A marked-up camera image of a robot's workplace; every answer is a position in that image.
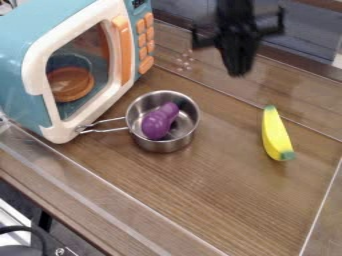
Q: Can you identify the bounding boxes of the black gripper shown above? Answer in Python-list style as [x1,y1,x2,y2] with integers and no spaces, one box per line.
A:
[191,0,285,77]

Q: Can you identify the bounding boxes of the blue toy microwave oven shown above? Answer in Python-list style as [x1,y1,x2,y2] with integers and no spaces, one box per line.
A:
[0,0,155,144]

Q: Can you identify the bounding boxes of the yellow toy banana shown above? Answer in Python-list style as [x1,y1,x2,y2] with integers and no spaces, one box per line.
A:
[262,105,296,161]

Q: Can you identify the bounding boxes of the black cable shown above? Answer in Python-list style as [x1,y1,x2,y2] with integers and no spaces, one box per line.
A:
[0,225,48,256]

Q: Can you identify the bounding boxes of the silver metal pot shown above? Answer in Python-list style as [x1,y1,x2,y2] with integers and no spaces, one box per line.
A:
[75,90,201,153]

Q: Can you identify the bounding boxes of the purple toy eggplant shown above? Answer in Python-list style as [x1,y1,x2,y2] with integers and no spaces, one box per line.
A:
[142,102,179,140]

